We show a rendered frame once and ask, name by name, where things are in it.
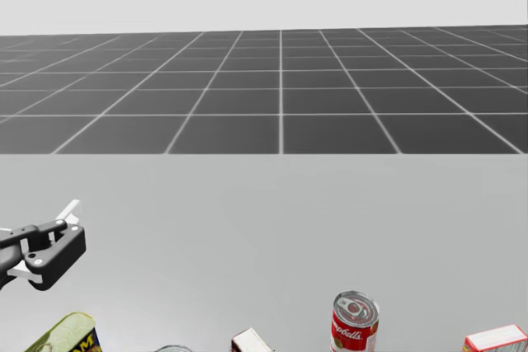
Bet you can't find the green and blue rectangular can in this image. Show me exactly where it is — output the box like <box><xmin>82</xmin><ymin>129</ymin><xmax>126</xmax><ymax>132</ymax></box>
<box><xmin>23</xmin><ymin>312</ymin><xmax>103</xmax><ymax>352</ymax></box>

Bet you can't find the dark red carton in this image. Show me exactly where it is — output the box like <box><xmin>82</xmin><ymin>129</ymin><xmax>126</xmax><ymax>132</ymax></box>
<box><xmin>230</xmin><ymin>326</ymin><xmax>276</xmax><ymax>352</ymax></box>

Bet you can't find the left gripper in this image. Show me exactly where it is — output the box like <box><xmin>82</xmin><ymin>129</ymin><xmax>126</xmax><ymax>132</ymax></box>
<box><xmin>0</xmin><ymin>199</ymin><xmax>88</xmax><ymax>292</ymax></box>

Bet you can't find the red and white can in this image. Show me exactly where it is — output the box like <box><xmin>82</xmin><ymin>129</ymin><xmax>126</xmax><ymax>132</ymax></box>
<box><xmin>329</xmin><ymin>290</ymin><xmax>380</xmax><ymax>352</ymax></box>

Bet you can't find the red and white carton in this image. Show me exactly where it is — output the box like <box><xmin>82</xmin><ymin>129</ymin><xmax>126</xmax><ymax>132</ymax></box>
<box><xmin>461</xmin><ymin>323</ymin><xmax>528</xmax><ymax>352</ymax></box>

